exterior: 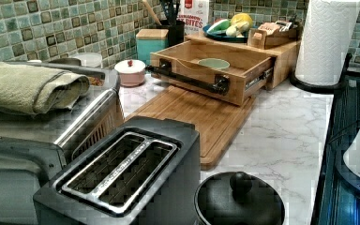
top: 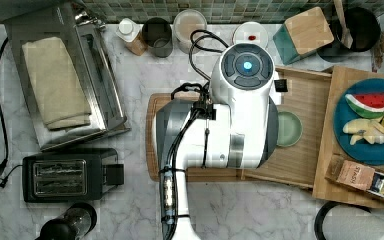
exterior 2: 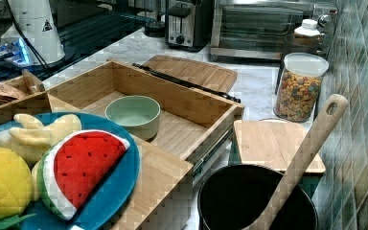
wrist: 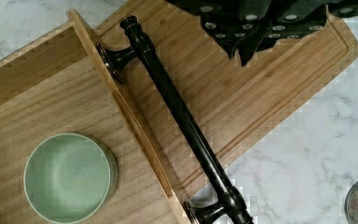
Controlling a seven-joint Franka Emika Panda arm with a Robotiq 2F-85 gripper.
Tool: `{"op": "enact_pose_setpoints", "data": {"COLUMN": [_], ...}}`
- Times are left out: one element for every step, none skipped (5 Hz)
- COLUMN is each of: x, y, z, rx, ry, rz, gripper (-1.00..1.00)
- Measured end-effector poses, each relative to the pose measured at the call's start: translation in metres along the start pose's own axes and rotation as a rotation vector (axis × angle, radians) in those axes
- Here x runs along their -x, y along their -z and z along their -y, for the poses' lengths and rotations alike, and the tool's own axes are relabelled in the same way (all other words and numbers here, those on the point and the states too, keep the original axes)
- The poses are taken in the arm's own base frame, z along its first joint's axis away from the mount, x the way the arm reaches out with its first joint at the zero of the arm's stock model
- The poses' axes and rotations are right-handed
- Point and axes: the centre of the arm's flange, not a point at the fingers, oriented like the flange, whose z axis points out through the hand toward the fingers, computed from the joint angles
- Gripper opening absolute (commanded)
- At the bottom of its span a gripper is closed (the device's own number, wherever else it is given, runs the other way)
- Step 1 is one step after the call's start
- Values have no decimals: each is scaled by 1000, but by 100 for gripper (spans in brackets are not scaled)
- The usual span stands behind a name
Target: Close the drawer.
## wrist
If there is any wooden drawer with black handle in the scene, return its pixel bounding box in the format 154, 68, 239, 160
0, 8, 255, 224

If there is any bamboo cutting board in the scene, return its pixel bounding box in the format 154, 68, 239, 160
95, 0, 358, 199

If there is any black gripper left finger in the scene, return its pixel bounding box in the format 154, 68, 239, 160
166, 0, 274, 60

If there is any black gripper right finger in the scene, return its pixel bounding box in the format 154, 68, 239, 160
238, 0, 358, 66

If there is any green bowl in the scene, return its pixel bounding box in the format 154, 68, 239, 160
23, 133, 118, 224

